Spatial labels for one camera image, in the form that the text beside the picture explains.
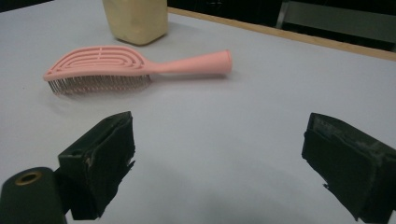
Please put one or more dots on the yellow square cup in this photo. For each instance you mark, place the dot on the yellow square cup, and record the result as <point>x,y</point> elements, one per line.
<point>137,21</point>

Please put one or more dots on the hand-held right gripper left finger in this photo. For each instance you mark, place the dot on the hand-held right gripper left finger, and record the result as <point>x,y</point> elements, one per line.
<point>99,161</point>

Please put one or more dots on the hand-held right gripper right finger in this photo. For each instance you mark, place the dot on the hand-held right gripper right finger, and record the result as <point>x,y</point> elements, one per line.
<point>351,165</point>

